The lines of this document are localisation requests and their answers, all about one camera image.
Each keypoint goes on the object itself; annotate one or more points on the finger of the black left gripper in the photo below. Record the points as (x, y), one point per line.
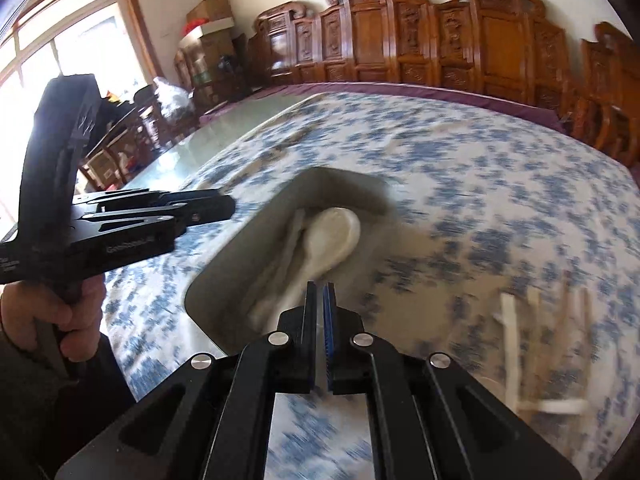
(195, 207)

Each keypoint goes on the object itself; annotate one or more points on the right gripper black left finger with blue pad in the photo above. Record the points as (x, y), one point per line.
(211, 418)

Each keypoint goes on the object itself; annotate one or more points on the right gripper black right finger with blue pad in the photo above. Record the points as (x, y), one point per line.
(429, 418)

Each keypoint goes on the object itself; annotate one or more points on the person's left hand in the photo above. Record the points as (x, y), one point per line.
(24, 303)

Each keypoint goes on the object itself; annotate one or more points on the wooden dining chair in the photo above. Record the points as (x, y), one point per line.
(130, 145)

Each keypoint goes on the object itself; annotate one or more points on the white plastic fork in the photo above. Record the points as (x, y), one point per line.
(509, 321)

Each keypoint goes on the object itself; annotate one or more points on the white plastic bag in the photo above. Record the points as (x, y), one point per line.
(175, 102)

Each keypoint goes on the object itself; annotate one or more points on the grey rectangular utensil bin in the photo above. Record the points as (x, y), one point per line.
(260, 260)

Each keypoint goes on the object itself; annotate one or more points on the white ceramic soup spoon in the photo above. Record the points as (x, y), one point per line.
(330, 237)

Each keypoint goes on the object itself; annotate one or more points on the stacked cardboard boxes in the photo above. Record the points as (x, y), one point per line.
(206, 61)

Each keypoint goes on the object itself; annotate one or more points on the wooden chopstick right of paddle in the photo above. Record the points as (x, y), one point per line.
(563, 367)

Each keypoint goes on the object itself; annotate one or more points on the blue floral tablecloth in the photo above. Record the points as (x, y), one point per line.
(486, 203)

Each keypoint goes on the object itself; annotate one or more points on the wooden framed window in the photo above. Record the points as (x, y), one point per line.
(106, 38)

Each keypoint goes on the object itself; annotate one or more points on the purple sofa seat cushion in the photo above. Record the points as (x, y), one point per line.
(537, 115)

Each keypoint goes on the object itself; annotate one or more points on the carved wooden long sofa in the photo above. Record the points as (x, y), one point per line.
(506, 49)

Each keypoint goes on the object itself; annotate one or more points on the carved wooden armchair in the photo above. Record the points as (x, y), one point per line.
(606, 109)

